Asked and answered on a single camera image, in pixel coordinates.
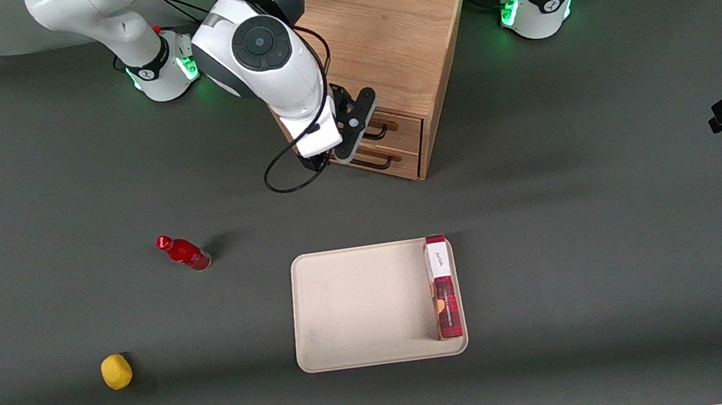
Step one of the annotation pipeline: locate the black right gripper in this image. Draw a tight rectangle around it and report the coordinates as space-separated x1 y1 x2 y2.
289 81 358 173

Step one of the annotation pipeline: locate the wooden drawer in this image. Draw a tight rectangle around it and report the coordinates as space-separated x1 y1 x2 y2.
340 134 427 190
361 102 429 161

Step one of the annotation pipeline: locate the wooden drawer cabinet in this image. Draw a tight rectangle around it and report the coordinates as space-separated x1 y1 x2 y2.
258 0 495 200

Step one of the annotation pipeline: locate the beige plastic tray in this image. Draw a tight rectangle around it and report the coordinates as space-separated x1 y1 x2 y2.
282 232 471 377

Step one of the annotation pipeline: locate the red plastic bottle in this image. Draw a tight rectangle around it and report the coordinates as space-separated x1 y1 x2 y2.
155 229 213 277

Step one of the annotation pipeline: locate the red white cookie box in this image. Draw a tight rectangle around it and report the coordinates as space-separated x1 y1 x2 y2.
422 232 465 341

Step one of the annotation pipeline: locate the yellow lemon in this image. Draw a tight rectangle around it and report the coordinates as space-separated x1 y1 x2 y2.
99 352 136 393

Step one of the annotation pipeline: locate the black right arm base cable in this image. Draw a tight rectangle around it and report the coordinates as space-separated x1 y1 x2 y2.
149 0 216 31

